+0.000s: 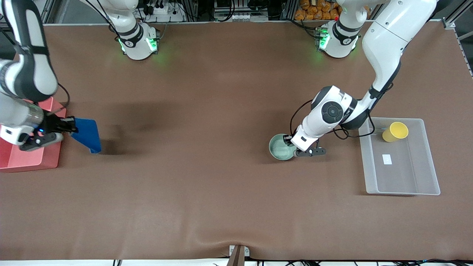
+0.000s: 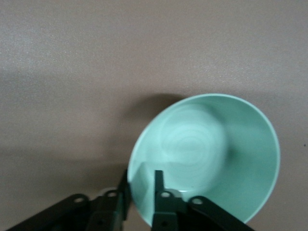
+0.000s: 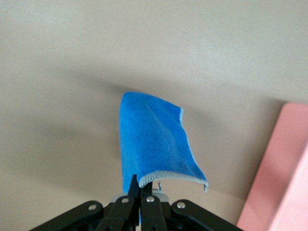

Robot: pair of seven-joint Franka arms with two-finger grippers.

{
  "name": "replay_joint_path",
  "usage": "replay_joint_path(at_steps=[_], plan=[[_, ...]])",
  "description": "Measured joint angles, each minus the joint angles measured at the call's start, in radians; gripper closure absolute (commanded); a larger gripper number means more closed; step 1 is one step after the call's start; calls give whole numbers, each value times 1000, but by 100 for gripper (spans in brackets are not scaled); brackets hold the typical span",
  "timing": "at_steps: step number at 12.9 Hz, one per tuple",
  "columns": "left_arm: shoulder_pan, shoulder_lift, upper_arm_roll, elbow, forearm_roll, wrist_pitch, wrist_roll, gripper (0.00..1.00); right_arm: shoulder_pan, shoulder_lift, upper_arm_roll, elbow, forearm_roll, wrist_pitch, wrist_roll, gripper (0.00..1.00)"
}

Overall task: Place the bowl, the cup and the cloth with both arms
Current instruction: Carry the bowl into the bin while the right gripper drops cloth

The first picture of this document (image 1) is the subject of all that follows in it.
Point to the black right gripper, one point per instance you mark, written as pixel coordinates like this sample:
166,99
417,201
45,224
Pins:
53,123

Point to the pale green bowl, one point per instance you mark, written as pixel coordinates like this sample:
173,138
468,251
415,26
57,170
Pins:
279,149

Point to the blue cloth with grey edge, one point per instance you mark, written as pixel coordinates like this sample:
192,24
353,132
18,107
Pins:
88,135

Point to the yellow cup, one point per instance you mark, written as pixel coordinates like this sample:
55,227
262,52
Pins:
397,130

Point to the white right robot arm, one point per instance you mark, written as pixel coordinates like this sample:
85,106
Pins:
40,74

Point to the pink plastic bin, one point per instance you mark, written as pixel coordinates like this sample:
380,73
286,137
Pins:
37,159

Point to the brown table mat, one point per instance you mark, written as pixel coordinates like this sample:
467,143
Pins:
221,111

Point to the white paper label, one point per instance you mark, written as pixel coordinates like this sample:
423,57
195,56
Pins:
387,159

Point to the clear plastic bin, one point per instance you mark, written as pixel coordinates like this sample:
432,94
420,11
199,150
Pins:
402,177

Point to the white terminal block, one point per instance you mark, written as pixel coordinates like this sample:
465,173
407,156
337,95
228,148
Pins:
240,17

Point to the pile of orange objects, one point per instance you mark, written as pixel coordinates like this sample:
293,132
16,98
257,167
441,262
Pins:
314,9

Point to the white power strip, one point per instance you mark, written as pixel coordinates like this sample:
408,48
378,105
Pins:
164,11

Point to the metal clamp bracket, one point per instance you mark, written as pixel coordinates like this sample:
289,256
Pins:
238,255

